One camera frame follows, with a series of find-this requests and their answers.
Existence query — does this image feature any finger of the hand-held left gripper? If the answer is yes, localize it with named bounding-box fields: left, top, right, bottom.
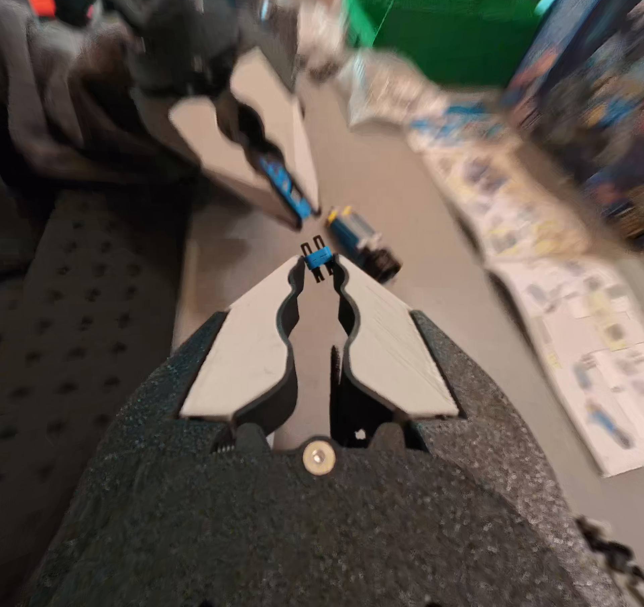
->
left=168, top=97, right=304, bottom=232
left=229, top=46, right=323, bottom=217

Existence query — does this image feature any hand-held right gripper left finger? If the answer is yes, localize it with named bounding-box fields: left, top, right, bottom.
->
left=179, top=256, right=306, bottom=434

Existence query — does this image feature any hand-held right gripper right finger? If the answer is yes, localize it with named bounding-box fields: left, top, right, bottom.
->
left=329, top=254, right=461, bottom=447

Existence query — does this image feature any blue angled panel piece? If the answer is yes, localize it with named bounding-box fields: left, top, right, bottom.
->
left=259, top=154, right=314, bottom=220

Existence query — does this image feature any black wheel blue beam assembly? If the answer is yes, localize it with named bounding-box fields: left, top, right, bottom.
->
left=325, top=206, right=404, bottom=284

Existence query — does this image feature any pile of small building pieces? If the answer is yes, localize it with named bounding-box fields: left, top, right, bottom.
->
left=575, top=515, right=644, bottom=604

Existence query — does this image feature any person's left forearm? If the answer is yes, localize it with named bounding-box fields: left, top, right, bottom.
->
left=0, top=0, right=203, bottom=186

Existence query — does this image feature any grey desk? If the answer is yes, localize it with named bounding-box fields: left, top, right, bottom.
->
left=171, top=64, right=644, bottom=557

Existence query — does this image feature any clear bubble wrap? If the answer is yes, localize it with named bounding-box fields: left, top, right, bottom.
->
left=336, top=48, right=444, bottom=128

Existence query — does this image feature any open instruction booklet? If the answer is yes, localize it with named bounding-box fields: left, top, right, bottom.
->
left=417, top=128, right=644, bottom=478

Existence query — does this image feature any blue sticker sheet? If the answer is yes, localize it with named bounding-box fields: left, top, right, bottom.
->
left=401, top=98, right=510, bottom=151

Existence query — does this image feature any green container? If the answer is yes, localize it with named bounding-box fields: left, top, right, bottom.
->
left=341, top=0, right=545, bottom=88

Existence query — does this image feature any dark blue toy box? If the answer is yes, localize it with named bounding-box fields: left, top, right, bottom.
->
left=507, top=0, right=644, bottom=237

